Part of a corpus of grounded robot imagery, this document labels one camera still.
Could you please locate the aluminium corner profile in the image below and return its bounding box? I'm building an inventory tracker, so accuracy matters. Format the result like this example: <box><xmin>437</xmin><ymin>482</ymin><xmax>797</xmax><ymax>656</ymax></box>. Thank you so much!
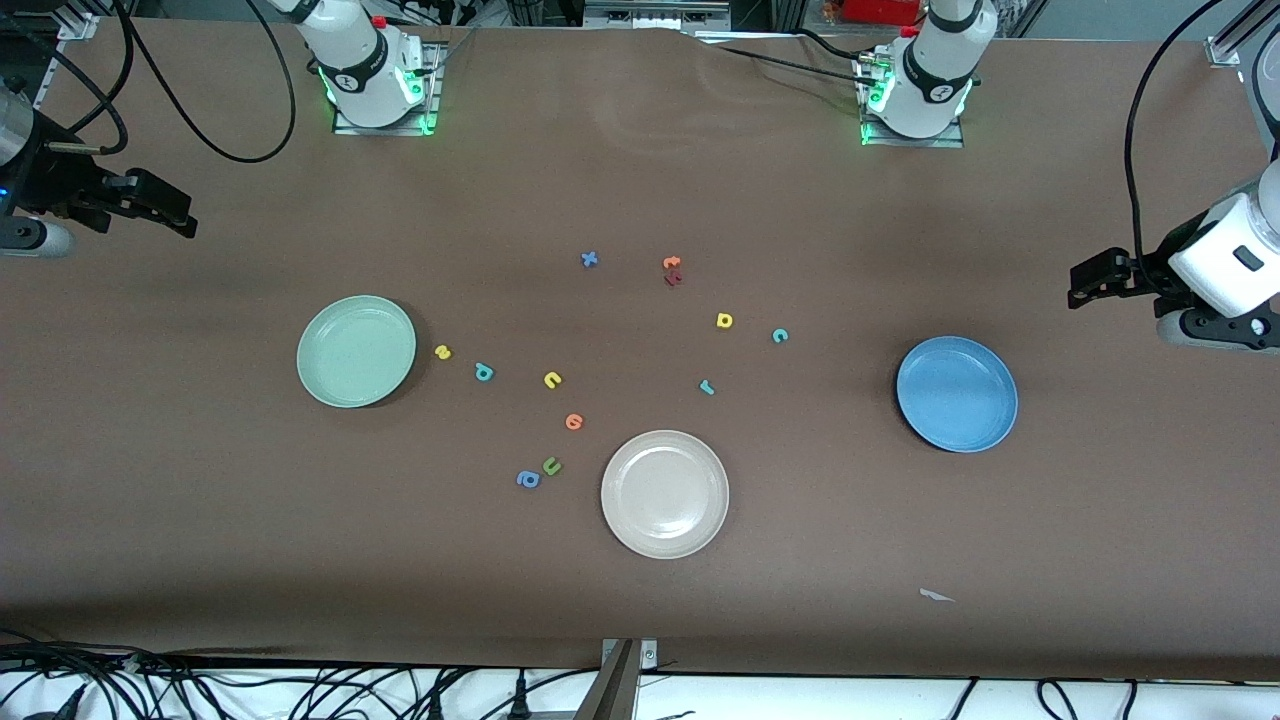
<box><xmin>1205</xmin><ymin>0</ymin><xmax>1280</xmax><ymax>69</ymax></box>

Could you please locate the black cable on table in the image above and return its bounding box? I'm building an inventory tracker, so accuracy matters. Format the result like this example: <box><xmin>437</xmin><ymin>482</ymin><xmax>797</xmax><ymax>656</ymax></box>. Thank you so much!
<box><xmin>790</xmin><ymin>28</ymin><xmax>881</xmax><ymax>63</ymax></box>
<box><xmin>712</xmin><ymin>44</ymin><xmax>886</xmax><ymax>89</ymax></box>

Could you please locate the blue plate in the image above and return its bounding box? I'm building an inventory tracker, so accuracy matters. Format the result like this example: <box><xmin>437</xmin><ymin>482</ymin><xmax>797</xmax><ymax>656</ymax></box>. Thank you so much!
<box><xmin>896</xmin><ymin>336</ymin><xmax>1019</xmax><ymax>454</ymax></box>

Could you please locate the aluminium side rail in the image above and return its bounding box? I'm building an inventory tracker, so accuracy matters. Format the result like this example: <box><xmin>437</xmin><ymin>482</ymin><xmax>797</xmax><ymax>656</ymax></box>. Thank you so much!
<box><xmin>30</xmin><ymin>40</ymin><xmax>73</xmax><ymax>111</ymax></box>

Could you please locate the metal frame bracket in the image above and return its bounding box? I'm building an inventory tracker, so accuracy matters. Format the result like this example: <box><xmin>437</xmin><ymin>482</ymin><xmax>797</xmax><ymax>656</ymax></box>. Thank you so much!
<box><xmin>603</xmin><ymin>638</ymin><xmax>659</xmax><ymax>671</ymax></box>

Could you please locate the brown table cover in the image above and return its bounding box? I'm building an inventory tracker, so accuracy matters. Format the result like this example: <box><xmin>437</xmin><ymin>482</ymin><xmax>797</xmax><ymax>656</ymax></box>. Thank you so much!
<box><xmin>0</xmin><ymin>20</ymin><xmax>1280</xmax><ymax>683</ymax></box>

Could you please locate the beige plate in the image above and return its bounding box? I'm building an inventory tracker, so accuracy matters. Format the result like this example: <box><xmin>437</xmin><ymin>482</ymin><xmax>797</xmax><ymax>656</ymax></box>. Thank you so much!
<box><xmin>601</xmin><ymin>430</ymin><xmax>730</xmax><ymax>560</ymax></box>

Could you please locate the green plate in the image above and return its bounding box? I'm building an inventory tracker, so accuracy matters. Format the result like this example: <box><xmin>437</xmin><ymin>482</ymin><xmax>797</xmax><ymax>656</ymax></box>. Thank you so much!
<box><xmin>297</xmin><ymin>295</ymin><xmax>417</xmax><ymax>409</ymax></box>

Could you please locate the red box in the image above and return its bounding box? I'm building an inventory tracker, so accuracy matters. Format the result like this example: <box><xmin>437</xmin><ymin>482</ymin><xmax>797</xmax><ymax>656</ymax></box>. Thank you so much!
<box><xmin>838</xmin><ymin>0</ymin><xmax>926</xmax><ymax>26</ymax></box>

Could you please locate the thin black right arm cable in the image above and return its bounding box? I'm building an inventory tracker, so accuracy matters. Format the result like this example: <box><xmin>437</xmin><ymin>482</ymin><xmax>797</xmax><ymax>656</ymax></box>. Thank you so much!
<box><xmin>20</xmin><ymin>0</ymin><xmax>133</xmax><ymax>156</ymax></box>

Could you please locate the aluminium frame beam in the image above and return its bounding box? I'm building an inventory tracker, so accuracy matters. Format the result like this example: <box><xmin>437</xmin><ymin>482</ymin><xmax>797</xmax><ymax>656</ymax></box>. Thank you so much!
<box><xmin>573</xmin><ymin>640</ymin><xmax>641</xmax><ymax>720</ymax></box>

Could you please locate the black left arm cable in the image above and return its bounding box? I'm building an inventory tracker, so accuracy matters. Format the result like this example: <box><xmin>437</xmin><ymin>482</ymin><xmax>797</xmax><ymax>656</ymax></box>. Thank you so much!
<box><xmin>1124</xmin><ymin>0</ymin><xmax>1229</xmax><ymax>293</ymax></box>

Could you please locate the grey power strip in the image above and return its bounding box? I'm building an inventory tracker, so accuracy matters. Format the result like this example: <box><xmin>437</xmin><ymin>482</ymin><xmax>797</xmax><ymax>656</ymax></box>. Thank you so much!
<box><xmin>583</xmin><ymin>0</ymin><xmax>733</xmax><ymax>31</ymax></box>

